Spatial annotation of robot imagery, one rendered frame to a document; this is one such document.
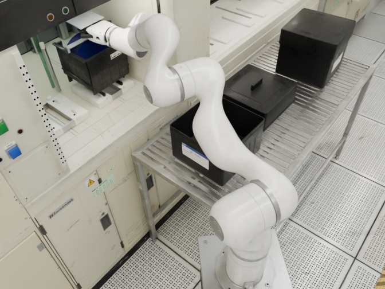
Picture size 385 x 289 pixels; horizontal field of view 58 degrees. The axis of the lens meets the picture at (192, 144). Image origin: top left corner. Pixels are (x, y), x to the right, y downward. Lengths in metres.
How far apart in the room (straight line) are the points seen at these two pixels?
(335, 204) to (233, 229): 1.63
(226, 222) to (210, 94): 0.33
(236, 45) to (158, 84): 1.13
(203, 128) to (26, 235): 0.82
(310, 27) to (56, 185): 1.38
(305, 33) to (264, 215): 1.18
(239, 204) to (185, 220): 1.38
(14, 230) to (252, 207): 0.87
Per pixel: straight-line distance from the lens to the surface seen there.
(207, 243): 1.25
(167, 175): 1.43
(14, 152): 1.18
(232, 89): 1.67
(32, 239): 1.47
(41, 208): 1.40
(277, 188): 0.87
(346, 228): 2.33
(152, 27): 1.00
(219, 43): 2.00
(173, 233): 2.16
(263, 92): 1.67
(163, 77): 0.92
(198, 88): 0.95
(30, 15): 1.07
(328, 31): 1.90
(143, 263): 2.09
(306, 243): 2.20
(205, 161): 1.34
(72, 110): 1.59
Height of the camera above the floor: 1.87
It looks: 46 degrees down
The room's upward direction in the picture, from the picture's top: 2 degrees counter-clockwise
